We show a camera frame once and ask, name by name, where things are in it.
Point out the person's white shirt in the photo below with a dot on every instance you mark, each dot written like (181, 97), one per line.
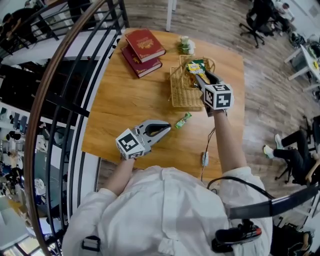
(162, 212)

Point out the black flat panel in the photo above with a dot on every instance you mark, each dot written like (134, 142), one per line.
(262, 208)

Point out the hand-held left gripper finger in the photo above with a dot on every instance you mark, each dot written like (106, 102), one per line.
(157, 123)
(160, 136)

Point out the small green candy packet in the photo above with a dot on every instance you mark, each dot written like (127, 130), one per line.
(182, 120)

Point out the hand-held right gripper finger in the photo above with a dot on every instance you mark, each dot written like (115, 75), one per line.
(214, 78)
(202, 83)

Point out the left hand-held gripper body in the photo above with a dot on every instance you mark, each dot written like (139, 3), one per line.
(130, 145)

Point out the white desk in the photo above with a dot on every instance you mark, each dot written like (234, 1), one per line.
(306, 57)

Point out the person's left forearm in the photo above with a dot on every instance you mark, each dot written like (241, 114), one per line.
(120, 177)

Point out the white flower bouquet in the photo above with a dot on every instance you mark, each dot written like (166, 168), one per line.
(186, 45)

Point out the wicker basket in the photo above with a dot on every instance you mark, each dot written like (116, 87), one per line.
(185, 97)

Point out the dark red hardcover book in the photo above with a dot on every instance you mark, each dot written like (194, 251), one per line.
(147, 69)

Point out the black railing with wooden handrail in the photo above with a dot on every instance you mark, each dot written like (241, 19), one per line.
(37, 100)

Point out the bright red hardcover book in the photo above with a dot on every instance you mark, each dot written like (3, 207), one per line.
(143, 43)

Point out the wooden table with white legs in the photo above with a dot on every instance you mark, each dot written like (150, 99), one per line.
(170, 15)

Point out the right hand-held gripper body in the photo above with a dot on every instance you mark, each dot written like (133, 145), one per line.
(218, 97)

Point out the green yellow snack bag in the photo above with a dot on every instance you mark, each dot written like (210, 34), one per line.
(195, 67)

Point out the black office chair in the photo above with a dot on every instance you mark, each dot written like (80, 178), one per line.
(257, 17)
(315, 130)

